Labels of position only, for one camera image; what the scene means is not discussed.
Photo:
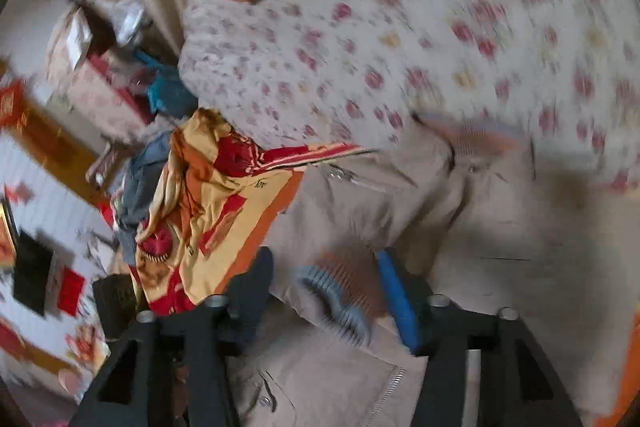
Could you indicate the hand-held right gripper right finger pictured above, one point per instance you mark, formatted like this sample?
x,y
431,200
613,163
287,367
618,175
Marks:
x,y
400,302

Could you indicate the black flat box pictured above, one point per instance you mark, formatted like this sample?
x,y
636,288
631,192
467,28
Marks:
x,y
32,272

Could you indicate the orange yellow printed blanket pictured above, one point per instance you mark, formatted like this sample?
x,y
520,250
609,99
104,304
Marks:
x,y
210,207

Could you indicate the teal cloth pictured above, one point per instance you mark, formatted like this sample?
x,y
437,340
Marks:
x,y
165,92

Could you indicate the floral quilt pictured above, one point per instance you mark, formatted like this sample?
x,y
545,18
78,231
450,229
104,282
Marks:
x,y
400,32

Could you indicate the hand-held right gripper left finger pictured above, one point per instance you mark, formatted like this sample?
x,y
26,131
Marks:
x,y
254,287

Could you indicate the floral cardboard box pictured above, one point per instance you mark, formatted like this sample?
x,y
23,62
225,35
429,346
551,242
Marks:
x,y
95,82

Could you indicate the beige jacket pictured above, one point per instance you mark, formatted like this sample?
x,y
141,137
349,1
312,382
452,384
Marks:
x,y
350,217

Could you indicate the clear plastic bag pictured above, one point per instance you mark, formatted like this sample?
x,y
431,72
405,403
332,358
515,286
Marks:
x,y
127,19

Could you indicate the blue grey clothes pile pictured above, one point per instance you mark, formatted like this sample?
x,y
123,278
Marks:
x,y
140,187

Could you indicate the red paper packet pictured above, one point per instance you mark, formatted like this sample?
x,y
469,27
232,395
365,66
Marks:
x,y
70,292

